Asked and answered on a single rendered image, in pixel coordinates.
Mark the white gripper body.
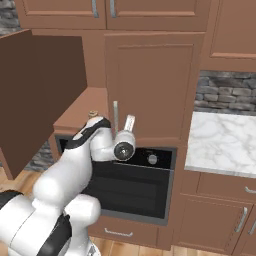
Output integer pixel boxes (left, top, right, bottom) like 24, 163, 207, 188
123, 114, 137, 133

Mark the brown open cabinet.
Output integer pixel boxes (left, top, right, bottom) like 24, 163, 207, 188
52, 28, 112, 137

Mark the brown open cabinet door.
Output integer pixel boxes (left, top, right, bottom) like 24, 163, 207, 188
0, 28, 89, 181

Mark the brown upper cabinet door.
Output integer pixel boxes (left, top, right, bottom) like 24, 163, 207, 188
14, 0, 107, 31
105, 0, 212, 33

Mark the black built-in oven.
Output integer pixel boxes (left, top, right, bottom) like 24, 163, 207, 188
54, 134, 178, 227

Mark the brown drawer front under oven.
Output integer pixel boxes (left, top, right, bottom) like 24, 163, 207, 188
87, 214, 160, 249

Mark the brown drawer front under worktop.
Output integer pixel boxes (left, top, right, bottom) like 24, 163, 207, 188
196, 172, 256, 203

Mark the brown lower cupboard door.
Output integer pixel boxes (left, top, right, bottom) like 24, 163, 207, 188
172, 194, 255, 256
232, 205, 256, 256

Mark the grey cabinet door handle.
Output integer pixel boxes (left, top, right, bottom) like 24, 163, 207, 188
112, 100, 120, 139

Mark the brown cabinet door with handle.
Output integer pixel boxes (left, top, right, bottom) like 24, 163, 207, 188
103, 31, 206, 148

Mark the grey upper cabinet handle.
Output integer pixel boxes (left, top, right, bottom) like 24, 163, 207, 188
91, 0, 100, 19
109, 0, 118, 19

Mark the brown wall cabinet door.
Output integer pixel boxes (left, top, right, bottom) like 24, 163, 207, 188
199, 0, 256, 73

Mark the grey lower cupboard handle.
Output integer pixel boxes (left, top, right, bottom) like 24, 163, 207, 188
247, 219, 256, 236
233, 206, 249, 234

